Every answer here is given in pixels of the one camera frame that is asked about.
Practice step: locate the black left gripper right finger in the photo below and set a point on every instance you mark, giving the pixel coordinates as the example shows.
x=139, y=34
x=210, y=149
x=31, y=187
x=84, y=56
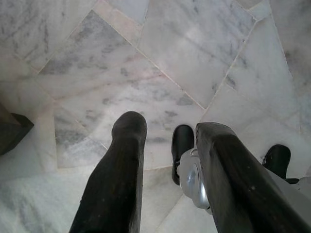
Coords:
x=233, y=184

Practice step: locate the dark brown furniture base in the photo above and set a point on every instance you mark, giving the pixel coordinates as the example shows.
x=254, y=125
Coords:
x=12, y=133

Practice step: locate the robot leg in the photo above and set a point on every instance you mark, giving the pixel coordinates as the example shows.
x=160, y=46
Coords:
x=183, y=143
x=277, y=157

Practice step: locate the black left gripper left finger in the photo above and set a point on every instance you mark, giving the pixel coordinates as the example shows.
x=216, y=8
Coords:
x=116, y=174

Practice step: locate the robot right leg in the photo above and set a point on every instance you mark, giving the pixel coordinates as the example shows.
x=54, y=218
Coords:
x=277, y=157

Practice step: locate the robot left leg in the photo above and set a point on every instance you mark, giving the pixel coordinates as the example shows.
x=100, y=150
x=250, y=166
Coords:
x=183, y=143

